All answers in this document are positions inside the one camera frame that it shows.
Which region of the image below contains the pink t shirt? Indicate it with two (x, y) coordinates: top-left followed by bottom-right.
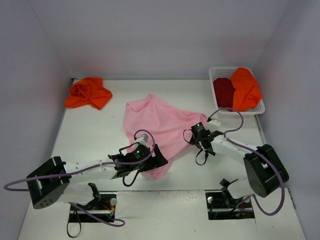
(123, 94), (207, 180)

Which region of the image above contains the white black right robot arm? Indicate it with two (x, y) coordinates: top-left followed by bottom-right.
(188, 122), (289, 216)

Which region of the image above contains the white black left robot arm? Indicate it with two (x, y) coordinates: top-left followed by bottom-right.
(27, 141), (168, 210)

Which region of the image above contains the dark red t shirt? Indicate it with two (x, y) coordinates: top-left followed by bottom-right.
(213, 77), (235, 108)

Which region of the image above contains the orange t shirt in basket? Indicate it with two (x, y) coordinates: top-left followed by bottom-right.
(230, 67), (263, 112)

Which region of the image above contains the orange t shirt on table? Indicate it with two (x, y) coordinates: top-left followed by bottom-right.
(64, 77), (113, 110)

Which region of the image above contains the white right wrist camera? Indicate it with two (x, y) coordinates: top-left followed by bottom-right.
(205, 118), (221, 132)

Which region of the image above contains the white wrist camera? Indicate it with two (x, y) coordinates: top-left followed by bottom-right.
(133, 133), (149, 148)
(205, 118), (221, 132)

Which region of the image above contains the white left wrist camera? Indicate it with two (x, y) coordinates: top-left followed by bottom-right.
(133, 133), (149, 148)

